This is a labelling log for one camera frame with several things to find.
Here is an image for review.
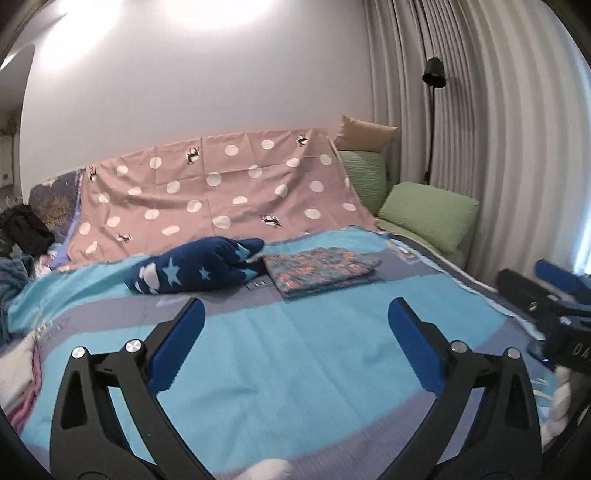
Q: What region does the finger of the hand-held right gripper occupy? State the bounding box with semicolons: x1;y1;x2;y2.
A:
534;259;591;301
498;269;561;324

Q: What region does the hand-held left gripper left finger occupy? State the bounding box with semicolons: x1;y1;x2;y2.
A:
48;296;215;480

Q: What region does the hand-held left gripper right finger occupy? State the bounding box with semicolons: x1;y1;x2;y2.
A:
387;296;543;480

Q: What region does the floral patterned cloth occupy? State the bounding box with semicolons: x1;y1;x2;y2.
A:
263;247;383;300

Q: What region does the person's right forearm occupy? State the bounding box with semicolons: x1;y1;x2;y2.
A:
538;367;585;446

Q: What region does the pile of dark clothes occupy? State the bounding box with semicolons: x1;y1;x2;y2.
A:
0;203;56;257

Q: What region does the navy star print garment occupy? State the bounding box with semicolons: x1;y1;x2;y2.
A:
124;237;266;295

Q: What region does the blue striped blanket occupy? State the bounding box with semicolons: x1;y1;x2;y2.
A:
7;226;568;480

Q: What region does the large green pillow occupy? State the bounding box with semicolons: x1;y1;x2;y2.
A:
378;182;481;254

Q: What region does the white fluffy cloth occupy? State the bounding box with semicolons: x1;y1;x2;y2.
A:
245;457;296;480

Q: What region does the white crumpled cloth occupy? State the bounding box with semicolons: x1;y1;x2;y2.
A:
0;342;38;407

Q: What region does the pink polka dot sheet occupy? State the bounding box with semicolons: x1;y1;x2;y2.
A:
67;127;377;268

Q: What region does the pink striped cloth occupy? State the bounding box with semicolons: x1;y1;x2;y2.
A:
9;392;42;435

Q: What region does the white pleated curtain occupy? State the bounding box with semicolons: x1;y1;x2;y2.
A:
365;0;591;296

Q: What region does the small green pillow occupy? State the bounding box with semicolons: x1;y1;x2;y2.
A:
338;150;389;215

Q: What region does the blue denim cloth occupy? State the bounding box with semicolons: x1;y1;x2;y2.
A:
0;256;35;342

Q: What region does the dark patterned cushion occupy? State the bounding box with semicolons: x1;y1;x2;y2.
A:
28;168;86;232

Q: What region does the beige pillow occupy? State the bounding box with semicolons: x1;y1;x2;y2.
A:
333;115;400;153

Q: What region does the black floor lamp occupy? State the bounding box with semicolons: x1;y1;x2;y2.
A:
422;56;447;185

